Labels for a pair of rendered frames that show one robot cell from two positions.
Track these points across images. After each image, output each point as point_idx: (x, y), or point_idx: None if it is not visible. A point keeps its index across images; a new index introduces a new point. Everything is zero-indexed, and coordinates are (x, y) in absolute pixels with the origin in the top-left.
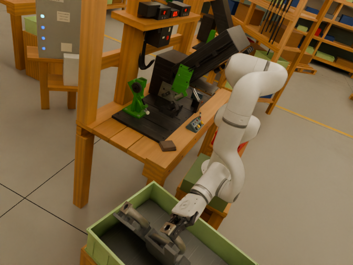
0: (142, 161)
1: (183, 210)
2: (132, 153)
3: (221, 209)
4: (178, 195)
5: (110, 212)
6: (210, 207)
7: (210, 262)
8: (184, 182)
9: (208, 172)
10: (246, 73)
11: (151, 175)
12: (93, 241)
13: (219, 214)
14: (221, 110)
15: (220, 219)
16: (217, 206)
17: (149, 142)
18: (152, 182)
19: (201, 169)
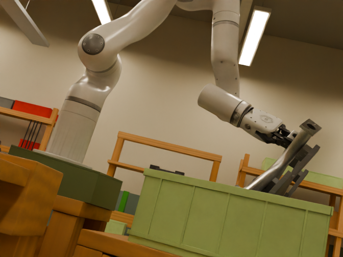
0: (21, 183)
1: (274, 121)
2: (4, 164)
3: (115, 204)
4: (77, 227)
5: (271, 194)
6: (103, 214)
7: None
8: (99, 179)
9: (224, 91)
10: None
11: (35, 216)
12: (329, 224)
13: (106, 220)
14: (114, 34)
15: (103, 231)
16: (114, 201)
17: None
18: (151, 169)
19: (67, 158)
